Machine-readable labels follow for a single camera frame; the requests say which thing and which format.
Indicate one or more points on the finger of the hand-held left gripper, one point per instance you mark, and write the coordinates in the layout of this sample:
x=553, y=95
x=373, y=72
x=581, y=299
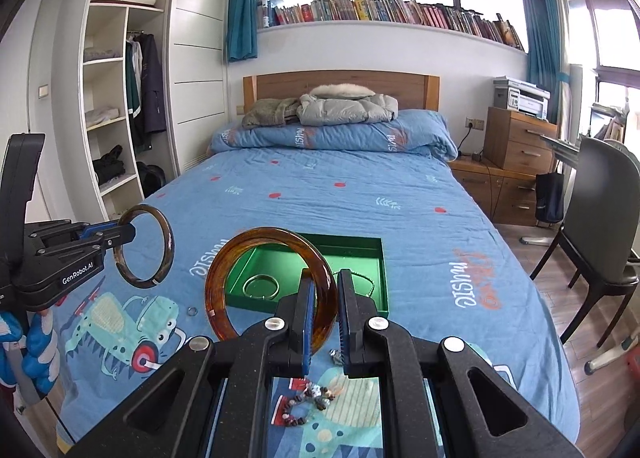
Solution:
x=117, y=238
x=100, y=229

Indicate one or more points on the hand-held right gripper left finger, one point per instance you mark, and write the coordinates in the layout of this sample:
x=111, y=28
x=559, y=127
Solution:
x=307, y=328

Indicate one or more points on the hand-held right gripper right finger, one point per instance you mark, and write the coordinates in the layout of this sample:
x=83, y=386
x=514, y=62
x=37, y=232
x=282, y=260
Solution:
x=344, y=328

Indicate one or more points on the thin tortoiseshell bangle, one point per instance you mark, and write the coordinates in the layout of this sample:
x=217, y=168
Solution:
x=142, y=208

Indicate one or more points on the green metal tray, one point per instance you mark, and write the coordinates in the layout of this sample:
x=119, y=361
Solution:
x=360, y=258

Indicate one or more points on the wide amber bangle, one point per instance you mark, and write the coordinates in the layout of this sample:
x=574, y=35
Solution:
x=215, y=288

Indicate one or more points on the person's left hand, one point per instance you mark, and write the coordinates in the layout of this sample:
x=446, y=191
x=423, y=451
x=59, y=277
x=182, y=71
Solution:
x=40, y=363

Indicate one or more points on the black folded clothing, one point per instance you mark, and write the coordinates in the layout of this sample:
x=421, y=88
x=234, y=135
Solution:
x=107, y=168

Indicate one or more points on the black bag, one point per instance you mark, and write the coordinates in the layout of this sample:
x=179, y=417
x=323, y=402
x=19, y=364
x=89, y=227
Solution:
x=150, y=180

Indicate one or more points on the large silver bangle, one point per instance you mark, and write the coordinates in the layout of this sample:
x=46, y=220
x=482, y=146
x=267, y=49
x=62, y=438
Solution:
x=245, y=287

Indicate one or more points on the folded light clothes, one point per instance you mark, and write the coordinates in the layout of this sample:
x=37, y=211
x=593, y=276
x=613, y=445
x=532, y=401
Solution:
x=102, y=117

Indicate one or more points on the bed with blue printed sheet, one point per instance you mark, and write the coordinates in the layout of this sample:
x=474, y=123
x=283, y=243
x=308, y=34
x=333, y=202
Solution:
x=325, y=198

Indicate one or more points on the dark hanging jacket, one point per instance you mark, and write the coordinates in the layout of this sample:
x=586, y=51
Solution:
x=152, y=88

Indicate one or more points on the green and white hanging garment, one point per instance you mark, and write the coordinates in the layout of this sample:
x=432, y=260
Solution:
x=132, y=78

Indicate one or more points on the folded grey clothes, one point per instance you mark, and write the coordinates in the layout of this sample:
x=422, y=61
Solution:
x=100, y=55

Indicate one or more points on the folded blue duvet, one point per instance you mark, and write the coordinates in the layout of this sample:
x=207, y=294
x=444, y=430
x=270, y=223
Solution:
x=350, y=138

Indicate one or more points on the white wardrobe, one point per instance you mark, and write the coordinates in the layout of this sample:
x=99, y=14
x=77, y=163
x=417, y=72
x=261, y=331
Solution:
x=200, y=63

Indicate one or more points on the brown fleece garment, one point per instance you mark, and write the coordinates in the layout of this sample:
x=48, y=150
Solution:
x=267, y=110

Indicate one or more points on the low wooden nightstand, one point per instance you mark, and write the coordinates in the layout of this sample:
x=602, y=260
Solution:
x=480, y=183

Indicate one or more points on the grey down jacket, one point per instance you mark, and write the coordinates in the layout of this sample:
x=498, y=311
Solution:
x=345, y=108

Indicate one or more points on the wooden bed headboard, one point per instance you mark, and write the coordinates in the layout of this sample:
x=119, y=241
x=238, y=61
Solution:
x=280, y=85

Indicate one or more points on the dark tote bag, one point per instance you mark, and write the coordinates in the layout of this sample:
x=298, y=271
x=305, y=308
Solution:
x=550, y=198

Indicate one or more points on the wooden drawer cabinet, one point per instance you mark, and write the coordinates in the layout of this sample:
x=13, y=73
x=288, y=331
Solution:
x=520, y=143

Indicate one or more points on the short teal curtain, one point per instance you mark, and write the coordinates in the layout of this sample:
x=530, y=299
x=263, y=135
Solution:
x=244, y=13

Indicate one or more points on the dark chair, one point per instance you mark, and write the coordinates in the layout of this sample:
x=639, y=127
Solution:
x=595, y=198

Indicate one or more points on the grey tilted desk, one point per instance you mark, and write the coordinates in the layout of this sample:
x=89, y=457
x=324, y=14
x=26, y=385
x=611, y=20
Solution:
x=560, y=144

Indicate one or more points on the white printer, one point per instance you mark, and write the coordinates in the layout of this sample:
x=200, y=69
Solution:
x=520, y=98

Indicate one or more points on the row of books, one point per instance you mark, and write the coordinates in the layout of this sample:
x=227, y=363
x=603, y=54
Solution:
x=380, y=10

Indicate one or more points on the long teal curtain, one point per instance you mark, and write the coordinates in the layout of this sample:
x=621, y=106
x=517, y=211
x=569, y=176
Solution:
x=542, y=48

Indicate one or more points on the wall light switch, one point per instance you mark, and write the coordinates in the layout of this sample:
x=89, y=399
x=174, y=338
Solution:
x=44, y=90

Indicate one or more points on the wall power socket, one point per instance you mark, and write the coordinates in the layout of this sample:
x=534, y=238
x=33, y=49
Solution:
x=474, y=124

